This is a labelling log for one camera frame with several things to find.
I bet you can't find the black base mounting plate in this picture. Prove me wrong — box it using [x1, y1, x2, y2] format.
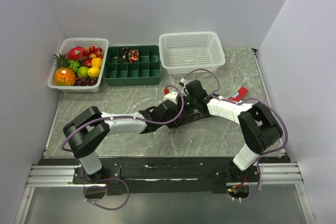
[72, 157, 259, 196]

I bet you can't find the red rectangular box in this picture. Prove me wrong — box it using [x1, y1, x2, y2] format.
[228, 87, 249, 102]

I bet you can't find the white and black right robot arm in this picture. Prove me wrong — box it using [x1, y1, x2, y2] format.
[180, 79, 287, 182]

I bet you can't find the red patterned rolled tie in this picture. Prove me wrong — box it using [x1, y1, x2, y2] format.
[128, 49, 139, 63]

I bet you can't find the white perforated empty basket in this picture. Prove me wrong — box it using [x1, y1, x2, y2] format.
[159, 31, 226, 75]

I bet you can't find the pink dragon fruit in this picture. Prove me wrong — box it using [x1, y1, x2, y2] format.
[67, 46, 83, 60]

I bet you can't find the yellow lemon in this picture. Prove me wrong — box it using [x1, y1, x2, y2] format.
[88, 67, 101, 78]

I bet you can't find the orange pineapple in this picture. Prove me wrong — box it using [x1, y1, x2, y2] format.
[54, 53, 76, 86]

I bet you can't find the white fruit basket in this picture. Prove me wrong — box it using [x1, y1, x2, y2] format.
[47, 38, 109, 93]

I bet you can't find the brown floral necktie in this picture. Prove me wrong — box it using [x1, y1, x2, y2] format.
[177, 112, 211, 126]

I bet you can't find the orange fruit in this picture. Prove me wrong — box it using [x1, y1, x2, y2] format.
[91, 57, 102, 69]

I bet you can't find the dark green fruit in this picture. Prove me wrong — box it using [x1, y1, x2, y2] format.
[68, 60, 81, 73]

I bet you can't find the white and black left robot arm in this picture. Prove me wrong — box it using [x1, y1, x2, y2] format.
[61, 100, 184, 183]

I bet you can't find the green apple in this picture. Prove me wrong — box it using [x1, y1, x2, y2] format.
[77, 67, 89, 78]

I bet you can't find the dark rolled tie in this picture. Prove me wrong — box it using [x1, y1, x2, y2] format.
[118, 47, 129, 63]

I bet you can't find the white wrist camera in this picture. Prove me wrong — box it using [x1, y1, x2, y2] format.
[163, 88, 180, 105]
[179, 78, 188, 88]

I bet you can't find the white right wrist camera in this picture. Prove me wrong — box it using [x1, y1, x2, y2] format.
[179, 78, 188, 88]

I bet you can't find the green compartment organizer tray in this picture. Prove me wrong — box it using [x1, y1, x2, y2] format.
[103, 45, 162, 87]

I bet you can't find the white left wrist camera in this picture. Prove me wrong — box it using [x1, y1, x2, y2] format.
[163, 88, 180, 105]

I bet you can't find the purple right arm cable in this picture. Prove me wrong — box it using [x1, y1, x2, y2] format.
[181, 68, 289, 204]

